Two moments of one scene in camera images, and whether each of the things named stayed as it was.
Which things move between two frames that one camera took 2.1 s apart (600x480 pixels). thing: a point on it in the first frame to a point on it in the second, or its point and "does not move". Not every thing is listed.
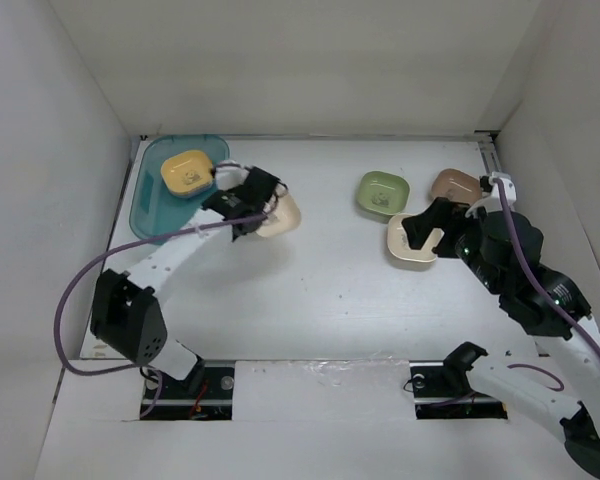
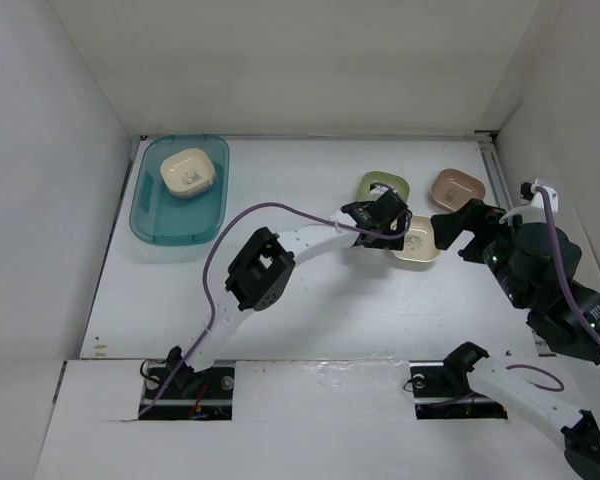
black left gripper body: x=258 y=225 to x=396 y=226
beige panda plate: x=398 y=243 does not move
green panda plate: x=382 y=195 does not move
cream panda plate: x=284 y=217 to x=188 y=172
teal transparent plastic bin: x=154 y=208 does not move
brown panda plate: x=456 y=185 does not move
